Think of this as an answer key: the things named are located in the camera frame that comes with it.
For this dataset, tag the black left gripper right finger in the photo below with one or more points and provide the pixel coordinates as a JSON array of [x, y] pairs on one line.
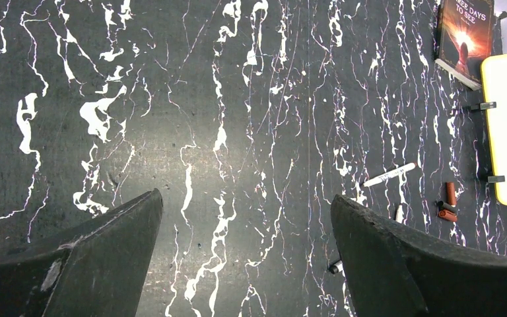
[[395, 270]]

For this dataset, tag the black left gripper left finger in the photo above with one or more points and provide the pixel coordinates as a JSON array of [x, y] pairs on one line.
[[97, 268]]

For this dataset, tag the white marker red end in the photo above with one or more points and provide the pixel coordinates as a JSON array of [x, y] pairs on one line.
[[400, 214]]

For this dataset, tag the black pen cap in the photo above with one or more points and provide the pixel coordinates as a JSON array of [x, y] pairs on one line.
[[442, 205]]

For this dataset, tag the white marker pen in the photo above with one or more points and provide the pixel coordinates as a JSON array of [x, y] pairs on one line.
[[389, 175]]

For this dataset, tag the white marker black end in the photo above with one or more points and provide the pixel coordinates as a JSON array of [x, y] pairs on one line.
[[336, 267]]

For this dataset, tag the black whiteboard clip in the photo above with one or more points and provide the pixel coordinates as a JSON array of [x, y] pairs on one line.
[[490, 179], [483, 106]]

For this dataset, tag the dark paperback book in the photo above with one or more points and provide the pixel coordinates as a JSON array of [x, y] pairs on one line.
[[464, 38]]

